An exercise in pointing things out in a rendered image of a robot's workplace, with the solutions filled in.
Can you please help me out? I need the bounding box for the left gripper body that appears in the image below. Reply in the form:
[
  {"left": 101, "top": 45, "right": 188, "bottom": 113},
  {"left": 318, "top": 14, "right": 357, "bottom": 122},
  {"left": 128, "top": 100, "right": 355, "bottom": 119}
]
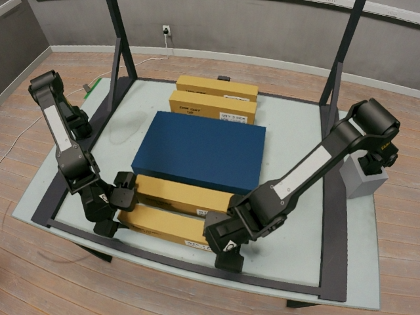
[{"left": 215, "top": 194, "right": 245, "bottom": 274}]

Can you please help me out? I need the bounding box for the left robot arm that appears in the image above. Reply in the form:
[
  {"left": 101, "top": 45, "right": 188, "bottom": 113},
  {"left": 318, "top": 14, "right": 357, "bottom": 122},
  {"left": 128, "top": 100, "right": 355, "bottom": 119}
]
[{"left": 202, "top": 98, "right": 400, "bottom": 255}]

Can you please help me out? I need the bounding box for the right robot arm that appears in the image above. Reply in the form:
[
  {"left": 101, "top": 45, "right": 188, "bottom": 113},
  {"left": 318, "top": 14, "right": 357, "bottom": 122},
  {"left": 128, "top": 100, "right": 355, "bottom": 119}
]
[{"left": 28, "top": 70, "right": 138, "bottom": 222}]

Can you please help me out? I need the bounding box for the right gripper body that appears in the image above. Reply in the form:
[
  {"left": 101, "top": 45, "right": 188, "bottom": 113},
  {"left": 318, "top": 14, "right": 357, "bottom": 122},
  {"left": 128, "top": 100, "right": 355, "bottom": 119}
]
[{"left": 93, "top": 171, "right": 137, "bottom": 238}]

